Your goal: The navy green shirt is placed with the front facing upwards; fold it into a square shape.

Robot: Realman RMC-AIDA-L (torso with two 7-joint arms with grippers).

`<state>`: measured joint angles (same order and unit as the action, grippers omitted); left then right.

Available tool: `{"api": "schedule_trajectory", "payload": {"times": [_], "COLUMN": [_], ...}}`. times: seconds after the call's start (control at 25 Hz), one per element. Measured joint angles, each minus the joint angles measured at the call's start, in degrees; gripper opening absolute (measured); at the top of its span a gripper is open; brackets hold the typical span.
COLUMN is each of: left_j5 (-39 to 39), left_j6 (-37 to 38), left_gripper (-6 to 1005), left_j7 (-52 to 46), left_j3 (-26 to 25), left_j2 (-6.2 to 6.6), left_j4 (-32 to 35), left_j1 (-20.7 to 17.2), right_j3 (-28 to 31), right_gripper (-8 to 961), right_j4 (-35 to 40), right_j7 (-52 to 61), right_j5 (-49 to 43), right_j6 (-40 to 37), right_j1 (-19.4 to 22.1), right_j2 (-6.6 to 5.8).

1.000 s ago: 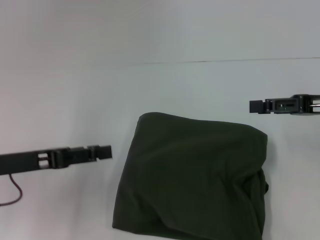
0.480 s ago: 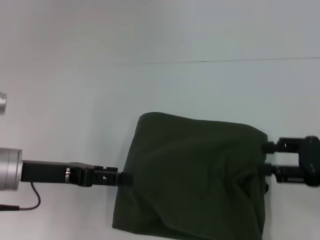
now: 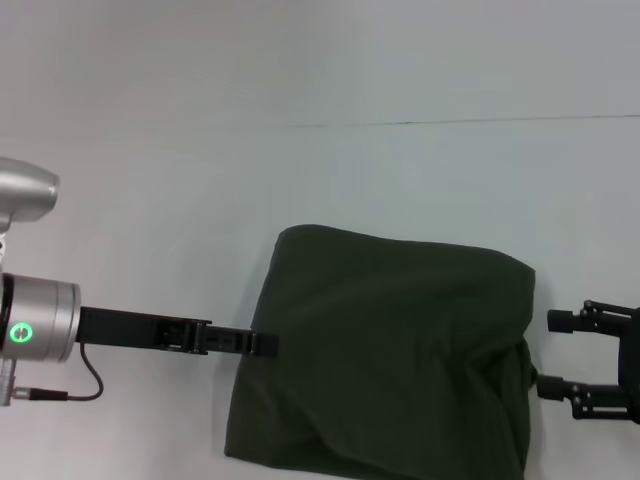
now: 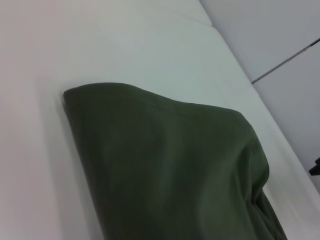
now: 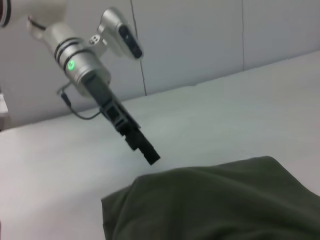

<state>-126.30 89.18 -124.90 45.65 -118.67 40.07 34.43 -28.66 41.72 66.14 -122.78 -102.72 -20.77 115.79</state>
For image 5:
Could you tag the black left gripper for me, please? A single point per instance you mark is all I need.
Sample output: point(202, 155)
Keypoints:
point(110, 107)

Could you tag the white and silver left robot arm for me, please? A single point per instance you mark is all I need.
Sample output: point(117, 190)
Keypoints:
point(62, 45)

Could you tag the dark green FREE! t-shirt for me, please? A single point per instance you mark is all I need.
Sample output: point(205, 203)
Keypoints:
point(212, 200)

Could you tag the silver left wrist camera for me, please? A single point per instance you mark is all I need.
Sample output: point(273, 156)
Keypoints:
point(122, 37)

